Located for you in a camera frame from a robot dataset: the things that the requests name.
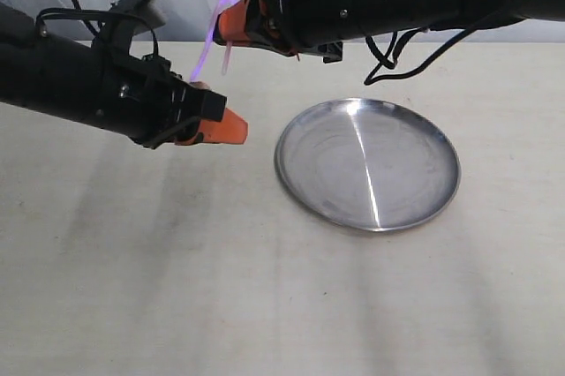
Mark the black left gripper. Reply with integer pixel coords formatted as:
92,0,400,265
94,52,248,149

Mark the purple translucent plastic tube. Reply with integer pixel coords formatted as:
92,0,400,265
189,0,236,82

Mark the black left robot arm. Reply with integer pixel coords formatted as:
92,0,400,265
1,5,248,149

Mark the round stainless steel plate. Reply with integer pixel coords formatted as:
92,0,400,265
274,98,462,233

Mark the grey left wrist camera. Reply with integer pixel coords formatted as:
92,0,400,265
109,0,167,29

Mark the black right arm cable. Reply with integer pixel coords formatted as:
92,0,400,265
362,9,526,86

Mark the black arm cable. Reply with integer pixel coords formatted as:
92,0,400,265
34,0,160,64
362,9,526,86

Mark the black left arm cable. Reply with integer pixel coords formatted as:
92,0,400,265
34,0,160,64

